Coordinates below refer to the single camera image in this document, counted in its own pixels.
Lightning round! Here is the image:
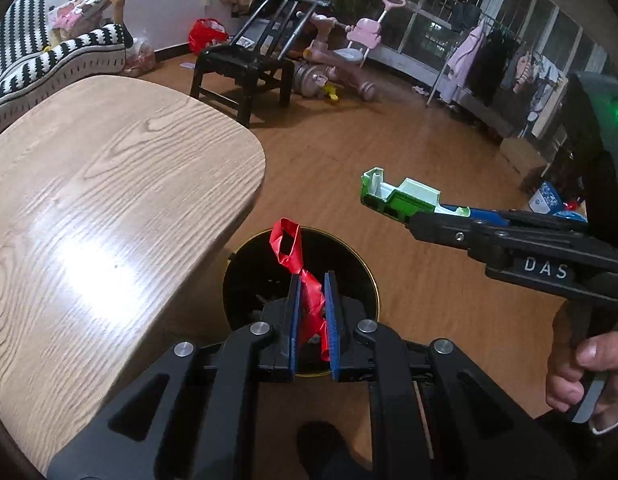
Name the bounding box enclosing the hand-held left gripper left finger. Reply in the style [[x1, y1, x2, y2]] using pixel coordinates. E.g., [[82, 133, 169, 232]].
[[46, 272, 304, 480]]

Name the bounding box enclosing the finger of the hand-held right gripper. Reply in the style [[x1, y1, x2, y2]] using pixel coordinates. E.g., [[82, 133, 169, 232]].
[[439, 204, 588, 235], [405, 211, 520, 267]]

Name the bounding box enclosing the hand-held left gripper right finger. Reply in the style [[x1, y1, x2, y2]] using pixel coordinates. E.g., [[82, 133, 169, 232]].
[[324, 271, 580, 480]]

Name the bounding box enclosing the red ribbon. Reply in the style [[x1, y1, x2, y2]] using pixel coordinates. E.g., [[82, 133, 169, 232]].
[[269, 217, 332, 362]]

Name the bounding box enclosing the green and white box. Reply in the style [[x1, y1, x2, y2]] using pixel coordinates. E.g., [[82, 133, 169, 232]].
[[360, 166, 472, 219]]

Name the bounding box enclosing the black trash bin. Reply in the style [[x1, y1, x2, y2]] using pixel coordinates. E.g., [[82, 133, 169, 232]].
[[221, 227, 381, 379]]

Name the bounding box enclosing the person's right hand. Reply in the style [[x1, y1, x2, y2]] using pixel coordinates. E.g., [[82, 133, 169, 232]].
[[545, 305, 618, 434]]

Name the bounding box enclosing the blue and white bag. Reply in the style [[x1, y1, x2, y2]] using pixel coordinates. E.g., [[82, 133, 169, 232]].
[[529, 181, 566, 217]]

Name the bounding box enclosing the cardboard box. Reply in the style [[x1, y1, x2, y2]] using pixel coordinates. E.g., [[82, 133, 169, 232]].
[[499, 136, 548, 187]]

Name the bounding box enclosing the black garment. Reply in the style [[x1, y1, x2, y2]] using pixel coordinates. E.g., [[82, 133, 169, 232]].
[[469, 29, 520, 107]]

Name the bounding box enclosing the pink jacket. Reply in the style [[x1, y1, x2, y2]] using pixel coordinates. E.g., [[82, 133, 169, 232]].
[[446, 19, 490, 87]]

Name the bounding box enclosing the clothes drying rack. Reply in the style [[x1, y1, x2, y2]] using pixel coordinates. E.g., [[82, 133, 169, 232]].
[[428, 2, 572, 142]]

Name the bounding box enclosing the pink tricycle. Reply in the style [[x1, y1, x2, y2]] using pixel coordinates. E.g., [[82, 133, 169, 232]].
[[291, 0, 408, 104]]

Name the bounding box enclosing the black chair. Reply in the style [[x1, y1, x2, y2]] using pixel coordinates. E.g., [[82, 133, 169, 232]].
[[190, 0, 334, 128]]

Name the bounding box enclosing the red plastic bag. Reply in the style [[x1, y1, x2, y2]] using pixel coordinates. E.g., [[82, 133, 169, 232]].
[[189, 17, 230, 56]]

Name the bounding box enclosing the pale pink plastic bag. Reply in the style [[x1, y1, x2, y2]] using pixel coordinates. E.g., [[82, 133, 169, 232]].
[[123, 39, 158, 79]]

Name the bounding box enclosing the pink printed cushion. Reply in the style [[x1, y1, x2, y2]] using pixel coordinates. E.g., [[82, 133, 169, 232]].
[[48, 0, 122, 44]]

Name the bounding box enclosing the black and white striped sofa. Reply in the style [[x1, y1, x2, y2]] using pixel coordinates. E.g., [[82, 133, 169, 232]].
[[0, 0, 134, 131]]

